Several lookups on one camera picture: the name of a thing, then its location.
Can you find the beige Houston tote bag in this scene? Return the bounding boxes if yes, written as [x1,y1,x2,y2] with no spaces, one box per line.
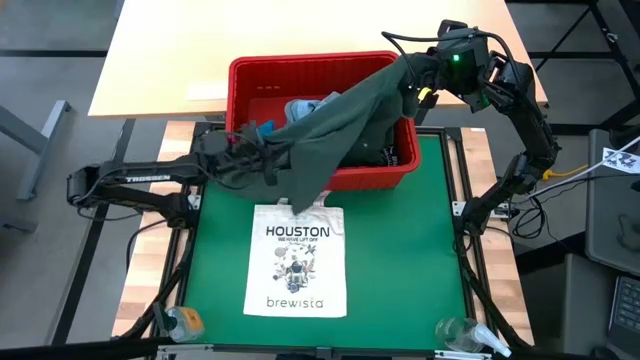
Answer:
[243,197,348,319]

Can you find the light wooden table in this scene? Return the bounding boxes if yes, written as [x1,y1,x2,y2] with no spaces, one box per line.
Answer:
[88,0,549,119]

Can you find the green table mat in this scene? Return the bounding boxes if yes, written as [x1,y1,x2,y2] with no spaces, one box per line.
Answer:
[182,133,469,351]

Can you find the black metal table frame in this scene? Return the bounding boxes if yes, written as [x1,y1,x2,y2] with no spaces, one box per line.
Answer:
[118,121,532,360]

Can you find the yellow power plug cable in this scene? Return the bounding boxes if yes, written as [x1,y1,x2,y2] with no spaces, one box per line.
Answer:
[541,163,591,182]

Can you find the clear spray bottle white nozzle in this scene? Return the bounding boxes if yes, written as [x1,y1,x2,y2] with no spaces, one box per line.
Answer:
[434,316,513,359]

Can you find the white tag black print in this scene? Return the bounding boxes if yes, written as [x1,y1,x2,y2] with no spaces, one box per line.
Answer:
[601,146,640,176]

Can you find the white sticker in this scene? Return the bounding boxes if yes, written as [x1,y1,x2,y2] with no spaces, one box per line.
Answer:
[186,82,229,102]

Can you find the grey side desk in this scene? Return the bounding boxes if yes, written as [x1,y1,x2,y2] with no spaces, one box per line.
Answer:
[583,127,640,277]

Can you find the white cable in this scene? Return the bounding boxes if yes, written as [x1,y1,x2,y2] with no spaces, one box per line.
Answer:
[528,134,640,200]

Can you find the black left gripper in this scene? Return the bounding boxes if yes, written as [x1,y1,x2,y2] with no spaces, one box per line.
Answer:
[198,130,278,187]

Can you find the black floor cable bundle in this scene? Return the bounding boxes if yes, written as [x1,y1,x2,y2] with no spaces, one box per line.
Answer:
[509,195,550,241]

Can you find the clear bottle orange label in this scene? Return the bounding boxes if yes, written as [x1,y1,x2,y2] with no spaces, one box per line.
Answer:
[163,305,206,344]

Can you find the black garment white print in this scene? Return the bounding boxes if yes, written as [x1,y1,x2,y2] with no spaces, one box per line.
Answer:
[344,124,401,169]

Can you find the grey metal table leg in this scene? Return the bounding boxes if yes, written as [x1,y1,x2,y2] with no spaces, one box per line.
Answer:
[0,98,72,202]

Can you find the red plastic laundry bin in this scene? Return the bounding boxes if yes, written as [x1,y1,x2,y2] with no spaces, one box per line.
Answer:
[224,50,422,192]

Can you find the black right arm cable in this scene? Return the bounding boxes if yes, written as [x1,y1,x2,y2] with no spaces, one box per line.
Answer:
[381,28,522,76]

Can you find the light blue denim jeans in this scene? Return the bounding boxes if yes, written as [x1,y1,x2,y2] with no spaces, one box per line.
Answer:
[283,92,342,124]

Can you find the dark laptop keyboard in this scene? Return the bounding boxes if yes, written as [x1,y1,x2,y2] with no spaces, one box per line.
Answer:
[606,274,640,359]

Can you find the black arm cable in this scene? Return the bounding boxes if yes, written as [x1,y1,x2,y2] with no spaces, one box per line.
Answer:
[124,217,169,262]
[381,28,522,76]

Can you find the black table base legs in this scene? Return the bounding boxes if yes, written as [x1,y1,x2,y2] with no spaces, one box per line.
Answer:
[528,0,640,137]

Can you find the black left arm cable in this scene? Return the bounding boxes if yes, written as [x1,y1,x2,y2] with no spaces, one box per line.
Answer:
[124,217,169,262]

